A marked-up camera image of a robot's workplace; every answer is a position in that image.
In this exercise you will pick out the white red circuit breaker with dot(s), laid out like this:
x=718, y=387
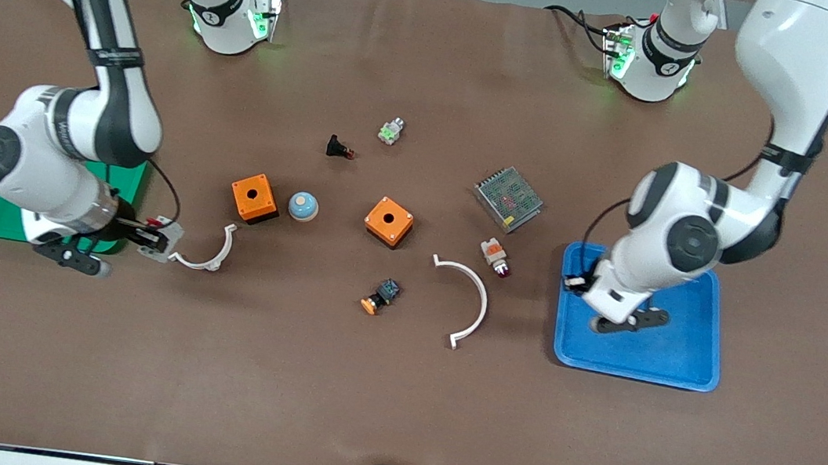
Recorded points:
x=164, y=251

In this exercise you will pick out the blue plastic tray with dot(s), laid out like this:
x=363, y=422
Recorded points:
x=683, y=352

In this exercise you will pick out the metal mesh power supply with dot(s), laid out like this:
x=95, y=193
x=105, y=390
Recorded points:
x=507, y=198

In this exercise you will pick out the small white curved bracket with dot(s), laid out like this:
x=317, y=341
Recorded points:
x=226, y=247

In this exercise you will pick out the orange button box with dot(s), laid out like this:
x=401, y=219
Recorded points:
x=388, y=221
x=254, y=197

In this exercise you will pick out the orange push button switch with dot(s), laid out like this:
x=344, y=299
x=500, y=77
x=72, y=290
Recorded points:
x=387, y=291

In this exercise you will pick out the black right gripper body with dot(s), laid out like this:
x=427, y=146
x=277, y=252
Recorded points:
x=124, y=228

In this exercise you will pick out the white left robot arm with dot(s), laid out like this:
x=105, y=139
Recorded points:
x=791, y=58

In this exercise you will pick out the red indicator light switch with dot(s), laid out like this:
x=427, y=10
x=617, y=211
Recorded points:
x=494, y=254

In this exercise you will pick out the large white curved bracket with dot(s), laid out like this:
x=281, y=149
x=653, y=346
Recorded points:
x=482, y=304

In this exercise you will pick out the silver base connector box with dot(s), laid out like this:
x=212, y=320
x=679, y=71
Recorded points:
x=265, y=17
x=616, y=52

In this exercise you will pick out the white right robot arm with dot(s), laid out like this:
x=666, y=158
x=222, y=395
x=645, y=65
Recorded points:
x=34, y=170

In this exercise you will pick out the green push button switch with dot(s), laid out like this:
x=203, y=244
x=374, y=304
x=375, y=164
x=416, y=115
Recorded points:
x=391, y=132

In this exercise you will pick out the blue dome button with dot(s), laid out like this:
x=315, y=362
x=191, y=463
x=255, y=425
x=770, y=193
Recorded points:
x=303, y=207

